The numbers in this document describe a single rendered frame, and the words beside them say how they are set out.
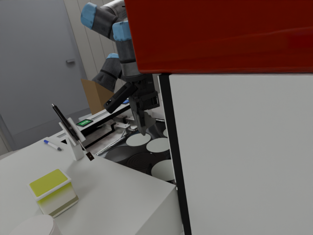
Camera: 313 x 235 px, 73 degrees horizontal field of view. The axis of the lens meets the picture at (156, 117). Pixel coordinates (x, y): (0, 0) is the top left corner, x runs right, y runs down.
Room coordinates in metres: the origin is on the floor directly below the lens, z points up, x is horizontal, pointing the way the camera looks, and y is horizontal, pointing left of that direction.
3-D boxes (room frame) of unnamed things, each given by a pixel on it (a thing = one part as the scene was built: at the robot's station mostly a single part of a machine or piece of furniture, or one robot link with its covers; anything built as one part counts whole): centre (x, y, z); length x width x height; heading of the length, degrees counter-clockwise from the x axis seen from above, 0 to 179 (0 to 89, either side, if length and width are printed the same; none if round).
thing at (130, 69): (0.66, 0.04, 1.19); 0.08 x 0.08 x 0.05
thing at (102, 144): (0.84, 0.22, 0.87); 0.36 x 0.08 x 0.03; 139
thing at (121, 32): (0.67, 0.04, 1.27); 0.09 x 0.08 x 0.11; 171
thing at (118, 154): (0.68, 0.01, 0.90); 0.34 x 0.34 x 0.01; 49
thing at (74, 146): (0.56, 0.25, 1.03); 0.06 x 0.04 x 0.13; 49
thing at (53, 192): (0.38, 0.26, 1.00); 0.07 x 0.07 x 0.07; 39
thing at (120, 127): (0.90, 0.17, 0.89); 0.08 x 0.03 x 0.03; 49
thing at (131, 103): (0.67, 0.03, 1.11); 0.09 x 0.08 x 0.12; 111
